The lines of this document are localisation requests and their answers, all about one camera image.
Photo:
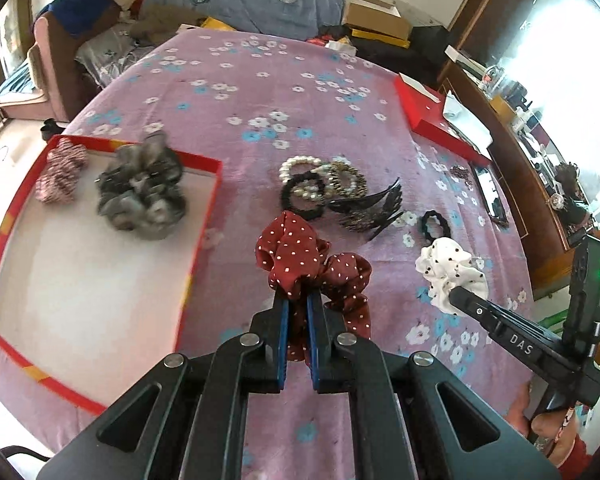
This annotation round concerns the brown cardboard box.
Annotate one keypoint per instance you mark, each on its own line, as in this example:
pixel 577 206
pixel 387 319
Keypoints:
pixel 380 22

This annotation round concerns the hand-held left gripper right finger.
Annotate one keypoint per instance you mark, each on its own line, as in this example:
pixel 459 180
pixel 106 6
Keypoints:
pixel 314 345

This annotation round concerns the pink floral bedsheet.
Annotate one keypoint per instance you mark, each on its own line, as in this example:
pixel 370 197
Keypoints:
pixel 290 95

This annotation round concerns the dark red dotted scrunchie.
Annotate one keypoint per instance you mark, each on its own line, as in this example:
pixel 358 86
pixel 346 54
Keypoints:
pixel 290 250

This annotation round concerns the white paper sheet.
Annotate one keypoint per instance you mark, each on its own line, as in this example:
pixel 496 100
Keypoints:
pixel 462 115

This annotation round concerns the red box with white inside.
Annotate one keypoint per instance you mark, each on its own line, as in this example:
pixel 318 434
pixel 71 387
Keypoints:
pixel 95 280

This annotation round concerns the grey organza scrunchie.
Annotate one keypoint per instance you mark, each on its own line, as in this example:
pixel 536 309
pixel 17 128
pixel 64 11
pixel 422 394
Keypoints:
pixel 140 195

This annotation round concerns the white cherry print scrunchie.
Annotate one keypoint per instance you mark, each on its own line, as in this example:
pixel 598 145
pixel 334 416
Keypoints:
pixel 445 265

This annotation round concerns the black bag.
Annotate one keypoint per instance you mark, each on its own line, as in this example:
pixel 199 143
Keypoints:
pixel 430 50

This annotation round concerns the blue clothing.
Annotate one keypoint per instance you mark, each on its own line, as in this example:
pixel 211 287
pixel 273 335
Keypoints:
pixel 80 2

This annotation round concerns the black hair claw clip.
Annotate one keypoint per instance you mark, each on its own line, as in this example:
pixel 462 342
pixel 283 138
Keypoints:
pixel 375 205

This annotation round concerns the flat yellow box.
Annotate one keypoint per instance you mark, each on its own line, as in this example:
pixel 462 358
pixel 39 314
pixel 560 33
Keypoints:
pixel 380 37

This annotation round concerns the red box lid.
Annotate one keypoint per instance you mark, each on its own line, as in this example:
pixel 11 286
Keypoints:
pixel 420 110

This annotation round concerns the dark beaded hair accessory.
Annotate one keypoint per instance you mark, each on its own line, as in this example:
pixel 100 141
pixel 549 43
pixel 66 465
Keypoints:
pixel 461 173

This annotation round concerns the person's right hand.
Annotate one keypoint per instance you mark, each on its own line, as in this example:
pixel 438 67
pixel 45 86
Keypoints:
pixel 542 427

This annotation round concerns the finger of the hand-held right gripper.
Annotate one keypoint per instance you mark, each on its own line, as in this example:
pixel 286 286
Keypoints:
pixel 505 327

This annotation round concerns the black smartphone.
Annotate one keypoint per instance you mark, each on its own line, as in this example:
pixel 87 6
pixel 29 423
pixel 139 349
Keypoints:
pixel 490 192

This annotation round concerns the wooden dresser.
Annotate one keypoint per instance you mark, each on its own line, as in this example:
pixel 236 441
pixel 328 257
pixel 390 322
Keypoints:
pixel 525 180

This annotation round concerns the red white plaid scrunchie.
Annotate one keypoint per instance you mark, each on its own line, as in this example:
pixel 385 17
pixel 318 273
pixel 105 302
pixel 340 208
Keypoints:
pixel 60 175

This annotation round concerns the pink armchair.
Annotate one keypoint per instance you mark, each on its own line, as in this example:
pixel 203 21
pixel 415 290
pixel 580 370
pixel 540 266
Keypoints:
pixel 55 85

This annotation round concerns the person's right forearm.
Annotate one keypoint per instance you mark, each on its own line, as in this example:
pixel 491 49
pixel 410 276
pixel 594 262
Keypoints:
pixel 575 457

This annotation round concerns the grey patterned cloth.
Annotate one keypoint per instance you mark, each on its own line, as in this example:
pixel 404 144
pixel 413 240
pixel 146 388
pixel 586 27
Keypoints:
pixel 110 55

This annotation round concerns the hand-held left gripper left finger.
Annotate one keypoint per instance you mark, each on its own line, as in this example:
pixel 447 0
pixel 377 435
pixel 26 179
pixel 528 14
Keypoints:
pixel 280 340

